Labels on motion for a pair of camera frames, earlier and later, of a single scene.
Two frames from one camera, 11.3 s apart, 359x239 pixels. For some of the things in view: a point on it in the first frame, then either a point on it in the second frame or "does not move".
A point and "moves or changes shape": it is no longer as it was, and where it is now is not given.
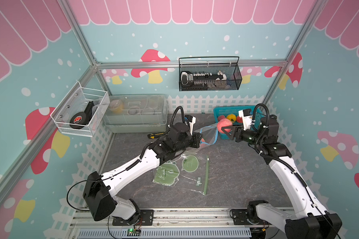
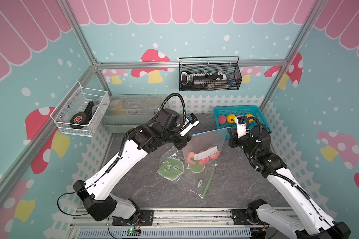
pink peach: [224, 123] to [215, 156]
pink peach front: [221, 117] does not move
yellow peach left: [232, 116] does not move
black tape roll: [82, 118] does not move
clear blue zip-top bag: [209, 135] moves or changes shape
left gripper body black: [193, 141] to [179, 141]
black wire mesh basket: [209, 73] does not move
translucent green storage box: [137, 113] does not move
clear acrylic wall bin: [82, 110] does not move
